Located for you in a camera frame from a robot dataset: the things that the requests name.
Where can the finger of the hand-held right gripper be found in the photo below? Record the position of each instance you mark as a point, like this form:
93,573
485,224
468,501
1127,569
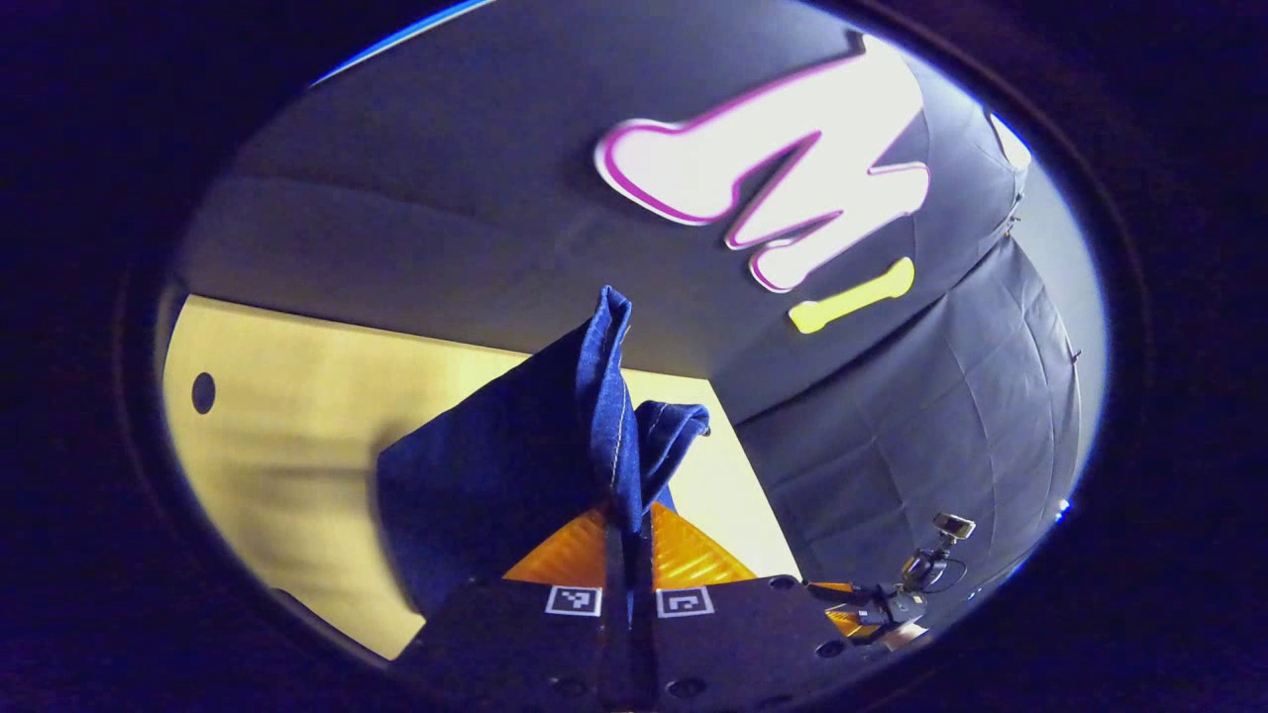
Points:
832,591
850,624

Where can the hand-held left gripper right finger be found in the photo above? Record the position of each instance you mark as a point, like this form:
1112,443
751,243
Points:
723,644

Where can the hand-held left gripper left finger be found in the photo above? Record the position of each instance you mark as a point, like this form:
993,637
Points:
555,644

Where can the blue denim jeans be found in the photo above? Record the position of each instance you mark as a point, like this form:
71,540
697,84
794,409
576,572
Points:
515,446

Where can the round black table grommet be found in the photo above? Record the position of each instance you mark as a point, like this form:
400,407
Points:
203,393

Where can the black backdrop cloth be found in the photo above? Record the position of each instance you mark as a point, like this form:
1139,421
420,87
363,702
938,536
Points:
446,198

